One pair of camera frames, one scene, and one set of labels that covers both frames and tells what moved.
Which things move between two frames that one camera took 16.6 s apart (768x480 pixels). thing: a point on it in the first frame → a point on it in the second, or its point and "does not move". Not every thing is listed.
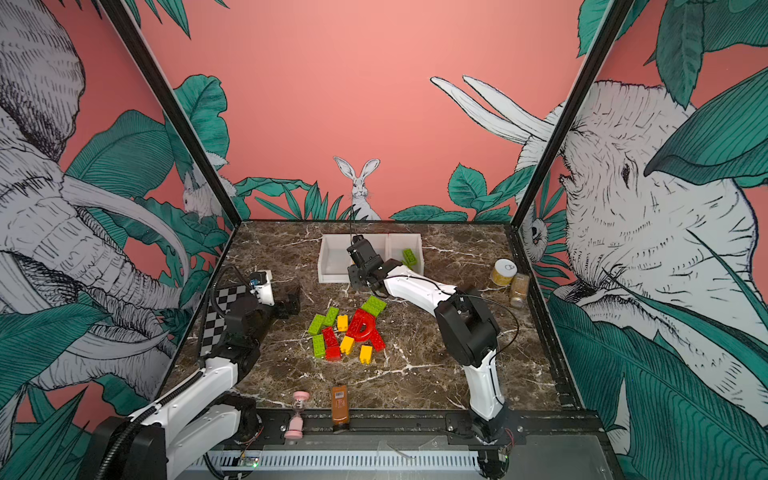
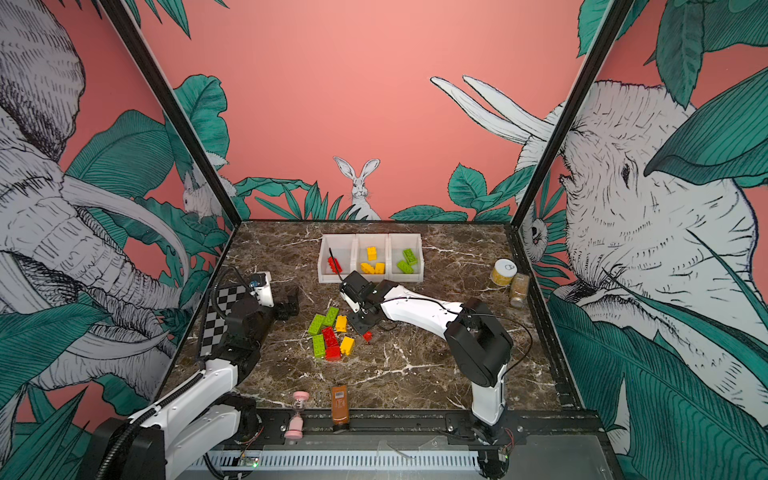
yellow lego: x=347 y=345 does not move
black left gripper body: x=268 y=316 does not move
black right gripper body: x=359 y=277 → x=361 y=321
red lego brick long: x=377 y=340 → x=335 y=265
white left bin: x=334 y=258 does not move
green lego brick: x=409 y=258 does not move
